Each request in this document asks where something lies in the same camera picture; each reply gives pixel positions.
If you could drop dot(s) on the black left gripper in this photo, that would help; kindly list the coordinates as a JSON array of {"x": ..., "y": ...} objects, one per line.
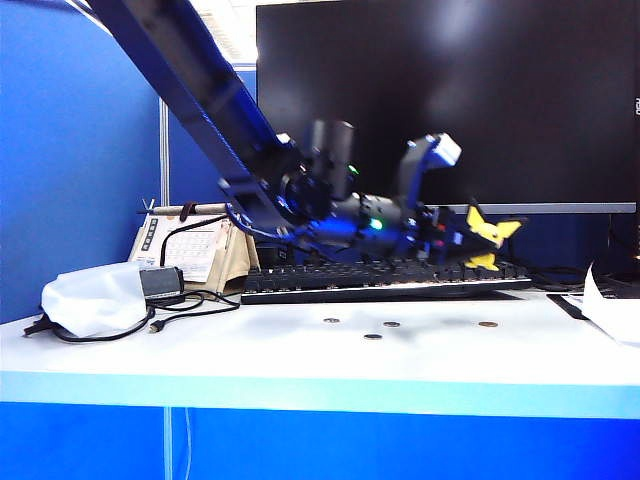
[{"x": 390, "y": 225}]

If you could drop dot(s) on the yellow Pichu doll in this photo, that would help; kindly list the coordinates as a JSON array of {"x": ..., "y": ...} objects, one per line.
[{"x": 487, "y": 229}]

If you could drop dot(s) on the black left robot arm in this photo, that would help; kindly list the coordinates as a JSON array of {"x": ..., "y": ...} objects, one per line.
[{"x": 200, "y": 85}]

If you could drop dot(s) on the gold brass coin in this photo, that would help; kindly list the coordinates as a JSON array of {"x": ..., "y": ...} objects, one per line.
[{"x": 488, "y": 325}]

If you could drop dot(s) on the black mechanical keyboard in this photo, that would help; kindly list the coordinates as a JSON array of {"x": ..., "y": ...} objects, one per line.
[{"x": 350, "y": 282}]

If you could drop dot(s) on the large black computer monitor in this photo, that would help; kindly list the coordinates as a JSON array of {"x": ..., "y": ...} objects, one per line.
[{"x": 500, "y": 75}]

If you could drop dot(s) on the dark monitor base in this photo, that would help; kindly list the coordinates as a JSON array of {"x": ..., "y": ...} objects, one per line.
[{"x": 625, "y": 250}]

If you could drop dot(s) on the white paper sheet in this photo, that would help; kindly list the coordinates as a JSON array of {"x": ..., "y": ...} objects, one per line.
[{"x": 612, "y": 312}]

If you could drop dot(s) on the black power brick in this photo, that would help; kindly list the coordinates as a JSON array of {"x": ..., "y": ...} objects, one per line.
[{"x": 272, "y": 254}]

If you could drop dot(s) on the beige cardboard stand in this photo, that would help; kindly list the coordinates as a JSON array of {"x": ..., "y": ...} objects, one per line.
[{"x": 235, "y": 265}]

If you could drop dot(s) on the white desk calendar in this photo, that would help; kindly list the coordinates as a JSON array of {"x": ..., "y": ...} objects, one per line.
[{"x": 192, "y": 250}]

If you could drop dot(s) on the wooden rod with metal clips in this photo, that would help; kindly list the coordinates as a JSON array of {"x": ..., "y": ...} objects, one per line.
[{"x": 165, "y": 210}]

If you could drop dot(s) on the grey adapter box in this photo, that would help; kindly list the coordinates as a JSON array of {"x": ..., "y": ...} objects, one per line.
[{"x": 161, "y": 282}]

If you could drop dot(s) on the white plastic bag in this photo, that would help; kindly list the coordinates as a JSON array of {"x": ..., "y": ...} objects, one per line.
[{"x": 95, "y": 300}]

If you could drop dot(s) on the grey partition post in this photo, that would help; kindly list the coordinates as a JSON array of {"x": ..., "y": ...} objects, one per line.
[{"x": 164, "y": 150}]

